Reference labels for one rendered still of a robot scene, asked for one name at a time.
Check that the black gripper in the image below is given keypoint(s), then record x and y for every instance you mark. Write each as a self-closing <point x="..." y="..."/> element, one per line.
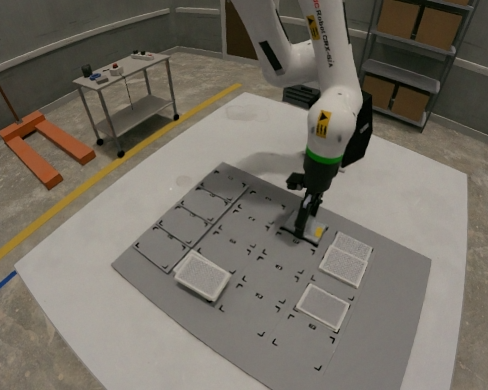
<point x="315" y="188"/>

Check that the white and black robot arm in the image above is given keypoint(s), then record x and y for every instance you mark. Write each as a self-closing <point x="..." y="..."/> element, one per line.
<point x="331" y="121"/>

